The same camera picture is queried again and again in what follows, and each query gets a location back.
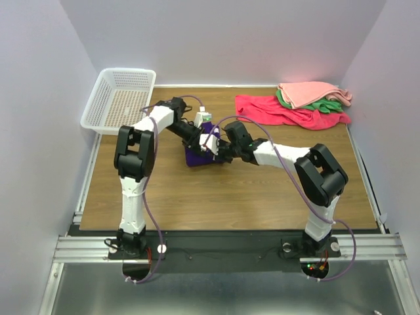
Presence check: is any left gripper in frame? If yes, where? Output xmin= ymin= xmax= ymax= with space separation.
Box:
xmin=165 ymin=121 xmax=205 ymax=158

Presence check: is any purple towel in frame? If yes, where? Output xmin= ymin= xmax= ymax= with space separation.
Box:
xmin=184 ymin=121 xmax=223 ymax=167

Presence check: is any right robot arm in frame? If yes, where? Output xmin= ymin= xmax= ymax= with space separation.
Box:
xmin=199 ymin=121 xmax=348 ymax=256

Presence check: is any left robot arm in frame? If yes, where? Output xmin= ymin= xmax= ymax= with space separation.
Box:
xmin=110 ymin=97 xmax=204 ymax=259

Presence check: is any hot pink towel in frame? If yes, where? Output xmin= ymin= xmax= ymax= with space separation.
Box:
xmin=235 ymin=94 xmax=351 ymax=131

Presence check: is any white plastic basket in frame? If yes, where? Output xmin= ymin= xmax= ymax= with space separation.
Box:
xmin=80 ymin=68 xmax=156 ymax=135

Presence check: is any salmon pink towel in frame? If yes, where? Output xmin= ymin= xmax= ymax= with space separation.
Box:
xmin=278 ymin=81 xmax=352 ymax=109

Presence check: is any green towel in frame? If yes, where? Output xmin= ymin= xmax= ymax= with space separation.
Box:
xmin=276 ymin=90 xmax=344 ymax=114

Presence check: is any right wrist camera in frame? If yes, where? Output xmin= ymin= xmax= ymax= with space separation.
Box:
xmin=199 ymin=134 xmax=219 ymax=156

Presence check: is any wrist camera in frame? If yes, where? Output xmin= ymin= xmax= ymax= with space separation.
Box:
xmin=194 ymin=112 xmax=212 ymax=127
xmin=199 ymin=134 xmax=219 ymax=156

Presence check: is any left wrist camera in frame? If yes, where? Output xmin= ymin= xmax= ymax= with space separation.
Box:
xmin=194 ymin=112 xmax=212 ymax=127

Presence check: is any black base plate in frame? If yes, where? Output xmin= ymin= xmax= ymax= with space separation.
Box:
xmin=67 ymin=229 xmax=342 ymax=273

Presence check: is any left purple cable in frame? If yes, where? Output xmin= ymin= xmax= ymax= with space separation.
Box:
xmin=126 ymin=94 xmax=206 ymax=285

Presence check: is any aluminium frame rail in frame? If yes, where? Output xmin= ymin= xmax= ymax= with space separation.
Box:
xmin=53 ymin=234 xmax=407 ymax=263

